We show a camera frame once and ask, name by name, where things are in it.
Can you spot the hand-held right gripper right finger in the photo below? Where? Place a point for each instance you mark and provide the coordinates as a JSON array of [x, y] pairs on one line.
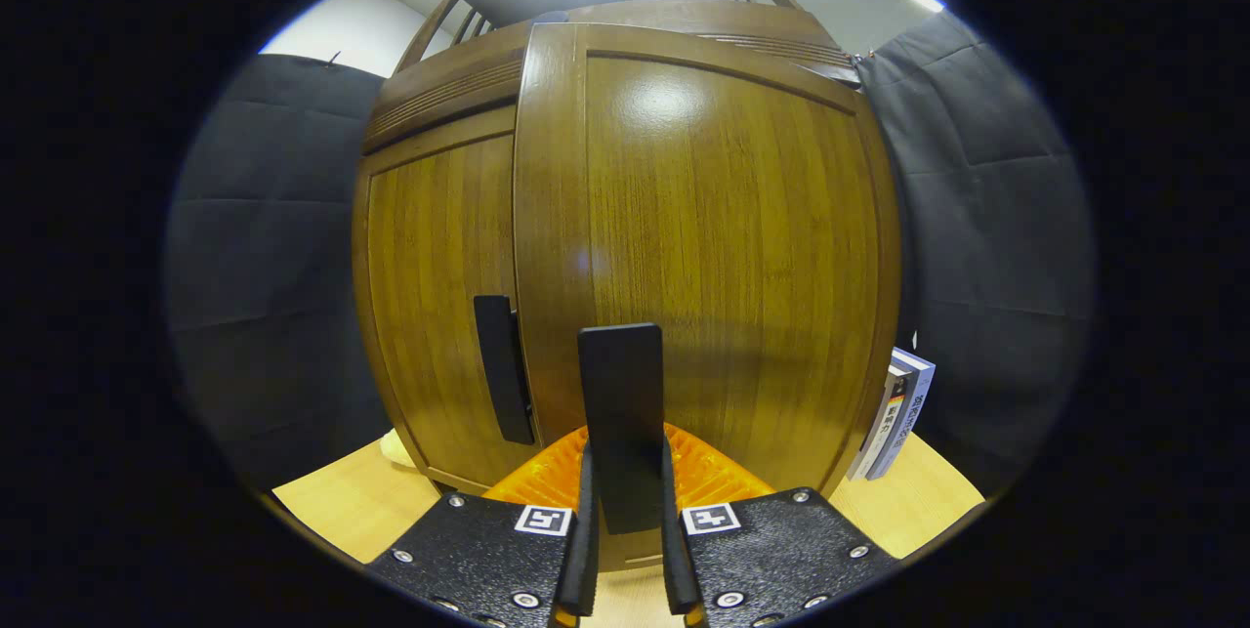
[[676, 560]]

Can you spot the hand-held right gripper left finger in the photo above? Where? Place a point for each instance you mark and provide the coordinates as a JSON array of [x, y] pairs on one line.
[[581, 560]]

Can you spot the yellow plush toy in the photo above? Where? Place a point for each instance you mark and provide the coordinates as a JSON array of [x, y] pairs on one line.
[[395, 447]]

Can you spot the black and white book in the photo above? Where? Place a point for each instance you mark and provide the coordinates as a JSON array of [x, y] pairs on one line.
[[879, 423]]

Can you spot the grey-blue book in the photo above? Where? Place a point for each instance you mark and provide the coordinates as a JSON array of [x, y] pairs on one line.
[[910, 403]]

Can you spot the black backdrop cloth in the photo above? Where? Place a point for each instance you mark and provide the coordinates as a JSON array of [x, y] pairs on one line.
[[273, 267]]

